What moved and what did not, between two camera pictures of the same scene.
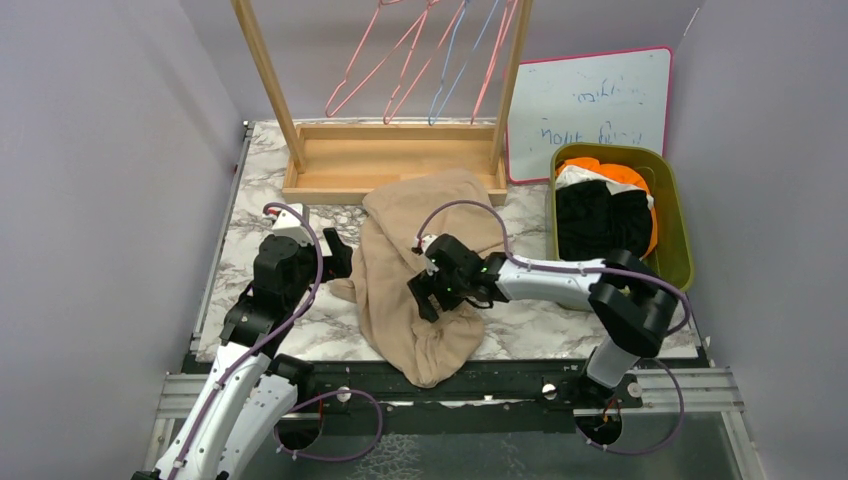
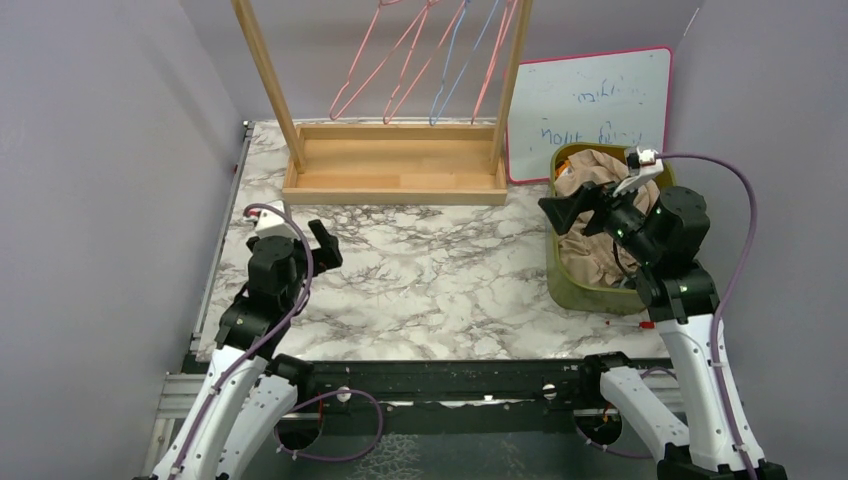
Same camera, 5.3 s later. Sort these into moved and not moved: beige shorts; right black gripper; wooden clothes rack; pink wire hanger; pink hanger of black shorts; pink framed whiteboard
Moved: beige shorts; right black gripper
Not moved: wooden clothes rack; pink hanger of black shorts; pink framed whiteboard; pink wire hanger
